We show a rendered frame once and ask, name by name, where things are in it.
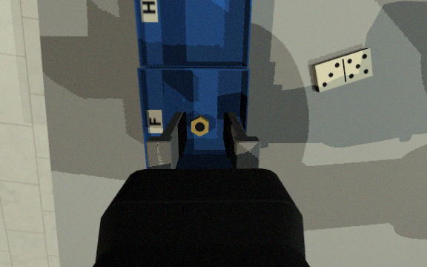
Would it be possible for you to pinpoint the cream domino tile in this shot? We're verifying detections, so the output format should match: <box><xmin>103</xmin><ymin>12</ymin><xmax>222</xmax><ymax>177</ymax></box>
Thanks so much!
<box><xmin>312</xmin><ymin>48</ymin><xmax>373</xmax><ymax>92</ymax></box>

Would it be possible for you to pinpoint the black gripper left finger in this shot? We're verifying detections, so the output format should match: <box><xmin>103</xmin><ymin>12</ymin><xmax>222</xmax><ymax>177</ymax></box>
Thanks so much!
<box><xmin>146</xmin><ymin>112</ymin><xmax>187</xmax><ymax>169</ymax></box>

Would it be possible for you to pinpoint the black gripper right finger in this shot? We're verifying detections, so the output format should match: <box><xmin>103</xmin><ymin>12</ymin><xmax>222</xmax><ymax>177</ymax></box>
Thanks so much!
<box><xmin>223</xmin><ymin>112</ymin><xmax>261</xmax><ymax>168</ymax></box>

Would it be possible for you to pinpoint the brass hex nut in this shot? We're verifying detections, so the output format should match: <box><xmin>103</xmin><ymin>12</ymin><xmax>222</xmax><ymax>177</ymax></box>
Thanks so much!
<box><xmin>191</xmin><ymin>115</ymin><xmax>209</xmax><ymax>136</ymax></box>

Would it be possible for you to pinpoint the blue bin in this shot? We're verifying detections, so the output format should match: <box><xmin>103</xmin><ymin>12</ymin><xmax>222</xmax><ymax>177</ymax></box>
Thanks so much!
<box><xmin>134</xmin><ymin>0</ymin><xmax>252</xmax><ymax>169</ymax></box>

